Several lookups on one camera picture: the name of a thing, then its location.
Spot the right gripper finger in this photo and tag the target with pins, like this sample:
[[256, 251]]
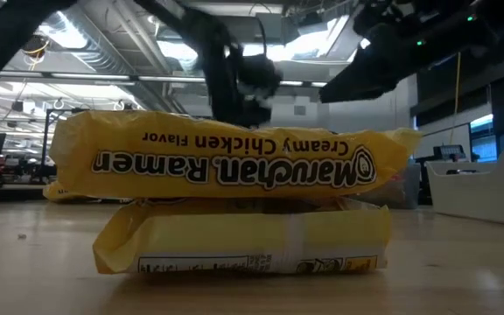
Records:
[[352, 85]]

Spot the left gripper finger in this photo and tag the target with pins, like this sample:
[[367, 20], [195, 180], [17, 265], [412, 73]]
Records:
[[243, 116]]

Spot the yellow Maruchan ramen pack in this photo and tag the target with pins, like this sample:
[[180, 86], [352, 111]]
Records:
[[234, 175], [59, 192], [234, 236]]

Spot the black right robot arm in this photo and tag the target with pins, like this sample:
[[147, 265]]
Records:
[[488, 26]]

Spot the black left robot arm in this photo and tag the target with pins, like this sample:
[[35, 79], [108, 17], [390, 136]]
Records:
[[2, 48]]

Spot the ceiling light strip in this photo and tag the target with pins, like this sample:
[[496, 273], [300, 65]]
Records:
[[291, 83], [319, 84], [90, 76]]

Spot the black desk device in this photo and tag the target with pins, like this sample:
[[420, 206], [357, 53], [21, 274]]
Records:
[[449, 152]]

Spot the white plastic bin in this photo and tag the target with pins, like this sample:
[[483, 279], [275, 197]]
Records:
[[479, 192]]

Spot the black pole stand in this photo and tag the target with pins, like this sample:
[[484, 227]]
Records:
[[45, 131]]

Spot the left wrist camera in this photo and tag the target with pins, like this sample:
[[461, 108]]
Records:
[[261, 79]]

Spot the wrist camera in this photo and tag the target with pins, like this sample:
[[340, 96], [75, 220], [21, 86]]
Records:
[[261, 79], [374, 17]]

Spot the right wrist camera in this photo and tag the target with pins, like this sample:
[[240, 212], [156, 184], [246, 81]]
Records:
[[374, 17]]

